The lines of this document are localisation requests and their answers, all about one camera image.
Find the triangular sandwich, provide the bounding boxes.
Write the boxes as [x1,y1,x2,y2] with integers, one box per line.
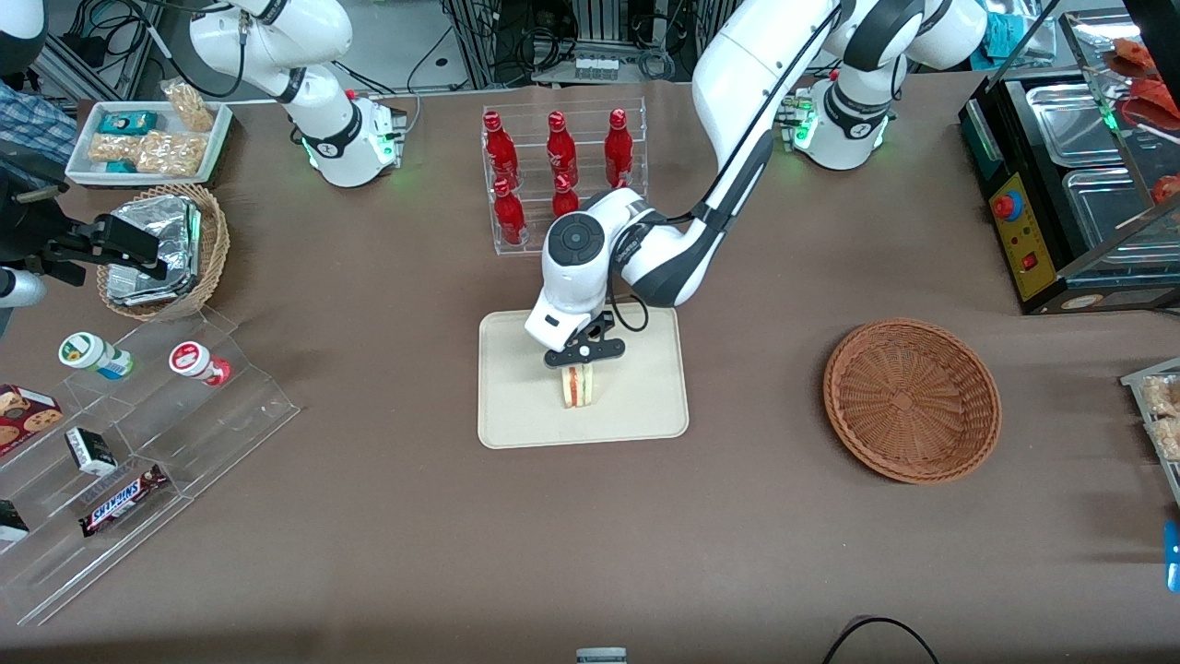
[558,363,601,409]

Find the cream rectangular tray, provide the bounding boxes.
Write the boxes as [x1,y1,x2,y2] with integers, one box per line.
[478,307,690,450]

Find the tan deep wicker basket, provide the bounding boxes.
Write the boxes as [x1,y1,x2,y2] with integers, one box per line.
[97,183,231,322]

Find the white rectangular snack tray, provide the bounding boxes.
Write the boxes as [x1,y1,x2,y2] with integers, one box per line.
[65,100,234,188]

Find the brown round wicker basket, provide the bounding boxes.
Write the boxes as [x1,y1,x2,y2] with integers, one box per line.
[823,318,1003,485]

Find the grey tray with snacks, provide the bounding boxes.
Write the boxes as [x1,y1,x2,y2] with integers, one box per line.
[1120,357,1180,508]

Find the silver foil wrapped packages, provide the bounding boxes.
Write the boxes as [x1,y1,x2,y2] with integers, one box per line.
[104,194,203,307]

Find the clear acrylic bottle rack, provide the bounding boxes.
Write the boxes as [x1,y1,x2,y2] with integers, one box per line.
[481,97,650,257]

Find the green lid yogurt cup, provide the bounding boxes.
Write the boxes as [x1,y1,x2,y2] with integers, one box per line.
[58,332,135,381]

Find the clear bag of puffed snacks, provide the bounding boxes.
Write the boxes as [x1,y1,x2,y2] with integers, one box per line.
[159,78,216,133]
[88,134,145,165]
[136,129,209,178]

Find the red lid yogurt cup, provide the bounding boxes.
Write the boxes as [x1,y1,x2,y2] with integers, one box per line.
[169,341,232,387]

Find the red cookie box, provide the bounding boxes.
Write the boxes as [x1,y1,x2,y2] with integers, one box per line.
[0,384,65,458]

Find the blue plaid shirt person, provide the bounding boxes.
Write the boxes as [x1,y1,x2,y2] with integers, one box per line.
[0,81,80,169]

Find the small black white box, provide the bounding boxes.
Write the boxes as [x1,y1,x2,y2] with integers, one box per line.
[65,426,119,478]

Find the clear acrylic stepped display stand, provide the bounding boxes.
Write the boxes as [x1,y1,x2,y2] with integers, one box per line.
[0,307,301,628]

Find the snickers chocolate bar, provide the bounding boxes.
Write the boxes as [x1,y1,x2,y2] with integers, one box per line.
[78,464,171,539]

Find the black food warmer cabinet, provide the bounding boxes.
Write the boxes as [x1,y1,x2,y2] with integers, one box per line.
[959,9,1180,316]

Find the teal cloth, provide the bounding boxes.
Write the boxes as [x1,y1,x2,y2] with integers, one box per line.
[982,11,1026,62]

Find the steel food pan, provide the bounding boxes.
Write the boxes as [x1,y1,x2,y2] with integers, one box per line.
[1063,166,1180,270]
[1023,83,1146,169]

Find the orange fried food piece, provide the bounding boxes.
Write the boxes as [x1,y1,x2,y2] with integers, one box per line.
[1104,39,1155,77]

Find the red fried food piece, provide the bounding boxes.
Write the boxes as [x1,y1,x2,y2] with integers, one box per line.
[1115,78,1180,132]

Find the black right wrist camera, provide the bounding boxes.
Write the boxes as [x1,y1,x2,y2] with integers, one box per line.
[92,212,161,265]

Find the black floor cable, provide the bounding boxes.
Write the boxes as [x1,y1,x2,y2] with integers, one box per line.
[822,616,940,664]

